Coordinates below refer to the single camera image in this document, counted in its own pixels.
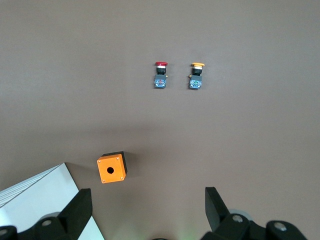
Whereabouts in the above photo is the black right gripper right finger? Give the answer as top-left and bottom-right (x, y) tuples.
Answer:
(199, 186), (308, 240)

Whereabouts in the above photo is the brown table cover mat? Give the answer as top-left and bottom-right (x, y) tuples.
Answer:
(0, 0), (320, 240)

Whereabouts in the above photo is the white drawer cabinet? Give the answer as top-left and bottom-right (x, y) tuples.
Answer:
(0, 161), (105, 240)

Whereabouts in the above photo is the orange button enclosure box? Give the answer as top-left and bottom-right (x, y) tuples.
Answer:
(96, 150), (130, 185)

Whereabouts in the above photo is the red mushroom push button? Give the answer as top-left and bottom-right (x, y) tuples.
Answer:
(152, 61), (169, 90)

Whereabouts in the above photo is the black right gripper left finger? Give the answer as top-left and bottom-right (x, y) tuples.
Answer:
(17, 188), (93, 240)

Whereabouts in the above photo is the yellow mushroom push button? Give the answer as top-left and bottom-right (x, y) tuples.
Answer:
(187, 62), (206, 90)

